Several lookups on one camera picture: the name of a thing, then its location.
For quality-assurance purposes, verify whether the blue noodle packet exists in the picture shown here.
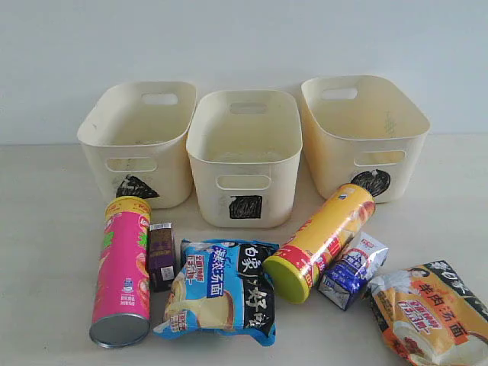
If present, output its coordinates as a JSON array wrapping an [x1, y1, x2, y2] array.
[[153, 239, 278, 346]]

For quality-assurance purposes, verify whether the orange noodle packet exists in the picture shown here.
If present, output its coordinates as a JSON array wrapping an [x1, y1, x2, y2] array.
[[366, 260, 487, 365]]

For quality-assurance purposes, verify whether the purple drink carton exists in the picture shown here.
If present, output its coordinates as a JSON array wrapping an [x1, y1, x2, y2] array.
[[146, 223, 177, 292]]

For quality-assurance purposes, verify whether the cream plastic bin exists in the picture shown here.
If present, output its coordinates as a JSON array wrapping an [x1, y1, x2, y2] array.
[[300, 75, 430, 203], [77, 82, 197, 209], [186, 90, 303, 228]]

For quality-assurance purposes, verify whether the left cream plastic bin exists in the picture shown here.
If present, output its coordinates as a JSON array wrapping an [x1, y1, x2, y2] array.
[[77, 82, 197, 209]]

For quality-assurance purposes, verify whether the middle cream plastic bin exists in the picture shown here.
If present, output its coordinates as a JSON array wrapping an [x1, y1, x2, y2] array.
[[186, 90, 303, 228]]

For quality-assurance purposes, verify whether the blue white milk carton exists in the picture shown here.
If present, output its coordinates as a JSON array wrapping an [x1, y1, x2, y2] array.
[[317, 232, 389, 311]]

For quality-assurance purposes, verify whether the right cream plastic bin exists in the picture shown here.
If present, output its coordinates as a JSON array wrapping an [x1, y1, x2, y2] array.
[[300, 75, 430, 203]]

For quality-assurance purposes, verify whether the pink chips can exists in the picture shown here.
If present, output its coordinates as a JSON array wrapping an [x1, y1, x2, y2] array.
[[89, 196, 151, 348]]

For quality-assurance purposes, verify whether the yellow chips can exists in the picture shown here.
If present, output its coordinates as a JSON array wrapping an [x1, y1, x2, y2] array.
[[263, 183, 376, 303]]

